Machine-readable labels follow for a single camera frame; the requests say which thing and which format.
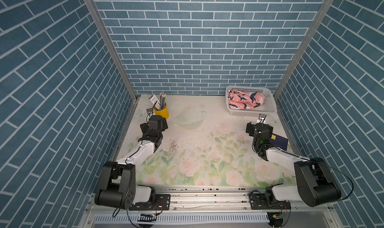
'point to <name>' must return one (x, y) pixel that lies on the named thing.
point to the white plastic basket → (269, 106)
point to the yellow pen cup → (163, 112)
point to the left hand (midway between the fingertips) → (158, 120)
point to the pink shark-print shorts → (239, 100)
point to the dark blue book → (278, 141)
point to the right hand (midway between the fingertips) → (260, 124)
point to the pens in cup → (162, 96)
